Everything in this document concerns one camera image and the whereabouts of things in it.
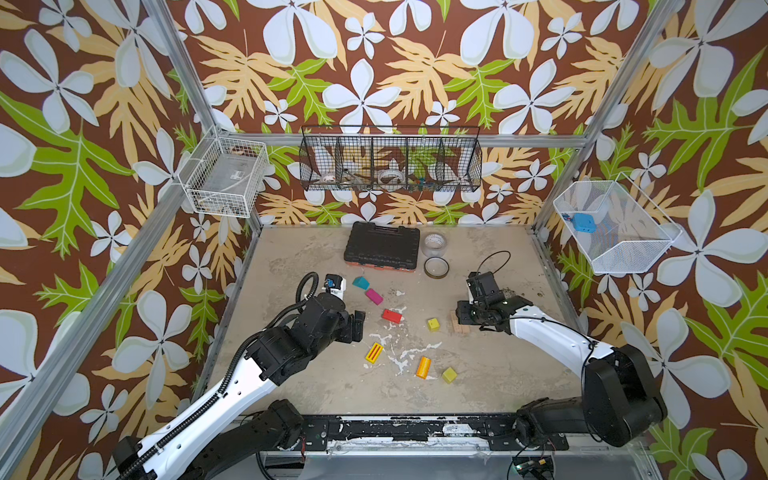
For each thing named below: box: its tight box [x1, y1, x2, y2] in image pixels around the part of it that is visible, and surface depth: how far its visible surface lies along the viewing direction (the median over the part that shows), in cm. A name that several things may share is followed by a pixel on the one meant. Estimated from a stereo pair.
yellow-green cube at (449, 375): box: [442, 367, 458, 384], surface depth 83 cm
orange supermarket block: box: [416, 356, 432, 380], surface depth 86 cm
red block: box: [381, 308, 402, 324], surface depth 98 cm
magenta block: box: [365, 288, 383, 306], surface depth 103 cm
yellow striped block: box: [365, 342, 383, 364], surface depth 88 cm
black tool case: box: [344, 222, 421, 273], surface depth 110 cm
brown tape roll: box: [424, 256, 450, 279], surface depth 110 cm
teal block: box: [352, 276, 370, 290], surface depth 106 cm
